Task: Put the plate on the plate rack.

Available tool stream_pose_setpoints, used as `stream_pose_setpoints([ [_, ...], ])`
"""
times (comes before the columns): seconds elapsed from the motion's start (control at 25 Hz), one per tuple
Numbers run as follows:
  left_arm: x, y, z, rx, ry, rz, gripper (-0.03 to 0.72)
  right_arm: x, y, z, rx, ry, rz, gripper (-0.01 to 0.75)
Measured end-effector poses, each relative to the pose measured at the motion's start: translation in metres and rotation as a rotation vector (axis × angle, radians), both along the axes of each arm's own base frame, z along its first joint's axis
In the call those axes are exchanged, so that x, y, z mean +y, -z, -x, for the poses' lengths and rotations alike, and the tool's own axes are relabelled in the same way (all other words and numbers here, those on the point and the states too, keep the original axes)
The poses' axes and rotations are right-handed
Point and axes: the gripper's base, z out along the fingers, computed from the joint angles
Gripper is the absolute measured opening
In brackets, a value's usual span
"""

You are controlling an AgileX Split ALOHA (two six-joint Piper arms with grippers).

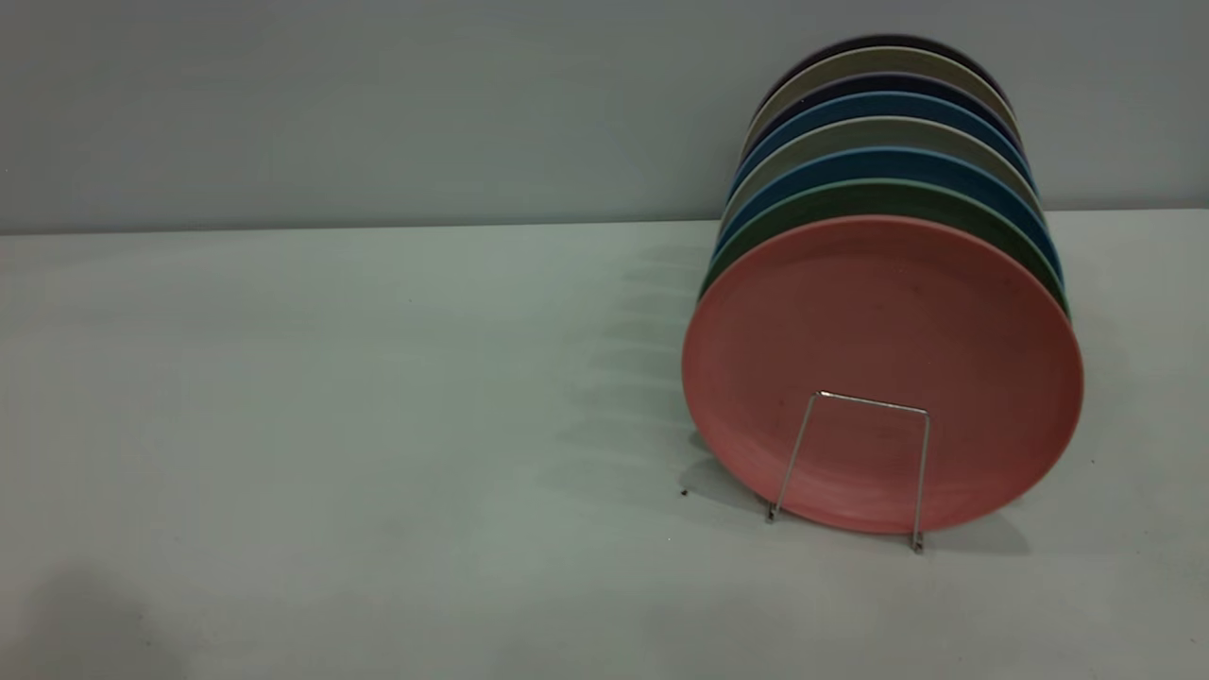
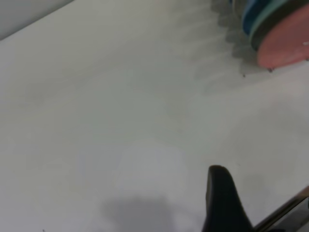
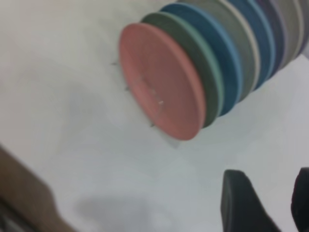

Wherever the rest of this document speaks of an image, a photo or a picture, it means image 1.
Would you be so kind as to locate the pink round plate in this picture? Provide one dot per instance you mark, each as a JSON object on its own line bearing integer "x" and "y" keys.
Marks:
{"x": 878, "y": 331}

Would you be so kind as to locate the teal green plate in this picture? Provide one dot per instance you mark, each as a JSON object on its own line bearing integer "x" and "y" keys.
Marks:
{"x": 850, "y": 200}

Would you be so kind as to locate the bright blue plate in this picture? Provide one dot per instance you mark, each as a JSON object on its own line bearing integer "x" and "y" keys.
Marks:
{"x": 850, "y": 162}

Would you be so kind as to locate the beige plate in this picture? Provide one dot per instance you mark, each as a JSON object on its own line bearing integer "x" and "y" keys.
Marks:
{"x": 869, "y": 59}
{"x": 850, "y": 130}

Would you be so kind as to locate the dark blue plate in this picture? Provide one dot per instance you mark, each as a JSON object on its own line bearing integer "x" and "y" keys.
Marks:
{"x": 850, "y": 102}

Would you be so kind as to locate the dark purple plate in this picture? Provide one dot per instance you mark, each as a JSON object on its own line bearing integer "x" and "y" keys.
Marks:
{"x": 888, "y": 40}

